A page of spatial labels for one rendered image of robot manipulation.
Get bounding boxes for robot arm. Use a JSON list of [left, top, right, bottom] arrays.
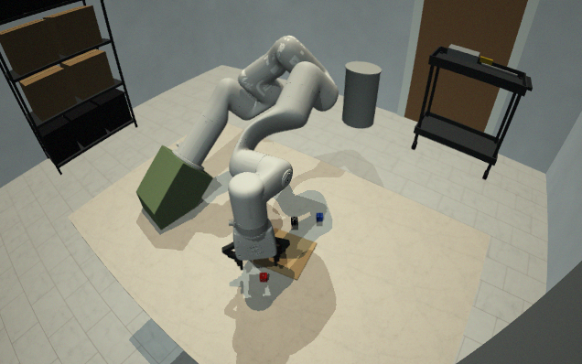
[[172, 36, 339, 237]]

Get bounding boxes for tan flat mat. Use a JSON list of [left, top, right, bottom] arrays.
[[253, 228, 317, 280]]

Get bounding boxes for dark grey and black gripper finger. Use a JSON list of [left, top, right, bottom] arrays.
[[274, 237, 290, 266], [221, 242, 243, 271]]

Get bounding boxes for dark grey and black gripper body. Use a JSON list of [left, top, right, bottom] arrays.
[[232, 219, 277, 261]]

